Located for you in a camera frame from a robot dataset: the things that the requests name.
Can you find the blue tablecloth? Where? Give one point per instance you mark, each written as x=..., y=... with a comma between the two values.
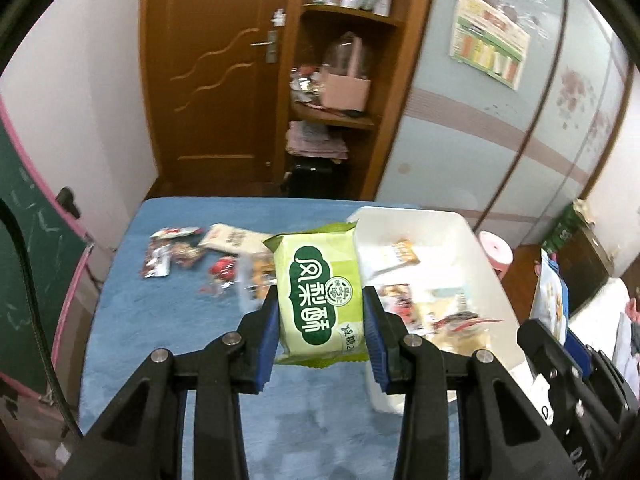
x=165, y=360

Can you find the puffed rice bar packet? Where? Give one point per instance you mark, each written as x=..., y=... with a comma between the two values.
x=467, y=344

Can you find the pink plastic stool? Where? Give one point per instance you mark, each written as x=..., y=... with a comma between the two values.
x=495, y=252

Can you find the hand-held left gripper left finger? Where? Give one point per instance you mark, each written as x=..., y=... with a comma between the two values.
x=267, y=340

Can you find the green pastry packet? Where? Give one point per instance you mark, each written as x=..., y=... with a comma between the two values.
x=320, y=290

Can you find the folded pink cloths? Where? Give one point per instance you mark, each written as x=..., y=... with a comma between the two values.
x=315, y=141

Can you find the pink basket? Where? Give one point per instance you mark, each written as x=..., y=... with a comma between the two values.
x=345, y=87

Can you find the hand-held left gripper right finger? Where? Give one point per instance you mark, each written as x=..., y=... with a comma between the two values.
x=375, y=345

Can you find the orange red striped packet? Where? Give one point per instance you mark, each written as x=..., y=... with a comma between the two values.
x=460, y=321

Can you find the clear cookie packet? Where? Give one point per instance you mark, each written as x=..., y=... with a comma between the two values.
x=255, y=280

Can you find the dark wooden cabinet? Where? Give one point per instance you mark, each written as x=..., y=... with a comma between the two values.
x=590, y=270

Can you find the orange white snack packet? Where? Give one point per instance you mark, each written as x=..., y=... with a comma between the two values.
x=404, y=251

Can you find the wooden corner shelf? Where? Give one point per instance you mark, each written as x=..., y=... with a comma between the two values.
x=390, y=85

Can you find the red crinkled snack packet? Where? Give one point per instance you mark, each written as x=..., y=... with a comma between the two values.
x=220, y=272

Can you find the black box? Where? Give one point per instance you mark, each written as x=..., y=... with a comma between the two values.
x=320, y=177

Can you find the shiny wrapper clutter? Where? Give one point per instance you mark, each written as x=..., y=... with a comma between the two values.
x=305, y=85

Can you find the small brown snack packet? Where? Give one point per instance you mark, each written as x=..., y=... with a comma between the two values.
x=187, y=255

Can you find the beige snack packet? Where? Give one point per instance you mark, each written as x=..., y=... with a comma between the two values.
x=230, y=239

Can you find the pale blue sliding wardrobe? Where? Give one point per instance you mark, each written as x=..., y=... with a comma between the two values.
x=500, y=135

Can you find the large mountain print cake bag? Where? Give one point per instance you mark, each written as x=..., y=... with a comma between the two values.
x=550, y=290

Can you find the green bag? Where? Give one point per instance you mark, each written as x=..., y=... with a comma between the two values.
x=562, y=230

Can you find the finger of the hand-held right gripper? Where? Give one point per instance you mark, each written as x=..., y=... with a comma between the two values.
x=577, y=355
x=545, y=355

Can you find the green chalkboard easel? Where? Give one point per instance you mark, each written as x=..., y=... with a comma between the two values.
x=30, y=240

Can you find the wall poster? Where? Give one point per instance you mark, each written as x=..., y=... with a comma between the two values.
x=487, y=40

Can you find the blue snack packet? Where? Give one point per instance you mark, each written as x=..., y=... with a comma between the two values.
x=450, y=299

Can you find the wooden door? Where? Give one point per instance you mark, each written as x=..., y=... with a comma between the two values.
x=220, y=85

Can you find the white plastic bin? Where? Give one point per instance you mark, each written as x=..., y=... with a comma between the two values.
x=435, y=230

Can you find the white door hook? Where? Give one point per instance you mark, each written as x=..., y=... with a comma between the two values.
x=279, y=16

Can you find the white red snack packet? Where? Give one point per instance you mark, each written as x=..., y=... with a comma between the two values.
x=397, y=302

